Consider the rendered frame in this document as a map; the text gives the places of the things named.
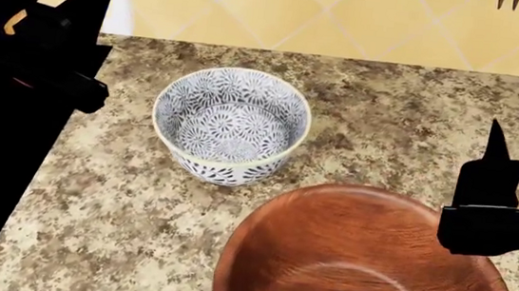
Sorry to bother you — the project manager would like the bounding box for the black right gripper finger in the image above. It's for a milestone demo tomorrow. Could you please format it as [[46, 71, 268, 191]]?
[[452, 115, 519, 215]]

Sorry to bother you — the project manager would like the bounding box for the brown wooden bowl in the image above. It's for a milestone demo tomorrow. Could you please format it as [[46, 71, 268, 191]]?
[[211, 171, 519, 291]]

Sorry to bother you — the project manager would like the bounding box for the white blue floral ceramic bowl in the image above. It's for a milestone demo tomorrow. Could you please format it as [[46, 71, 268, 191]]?
[[145, 58, 317, 195]]

